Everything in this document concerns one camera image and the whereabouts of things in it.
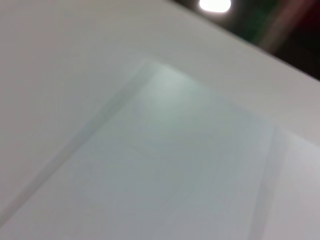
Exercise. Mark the bright white light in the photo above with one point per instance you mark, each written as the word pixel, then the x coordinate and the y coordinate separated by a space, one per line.
pixel 215 4

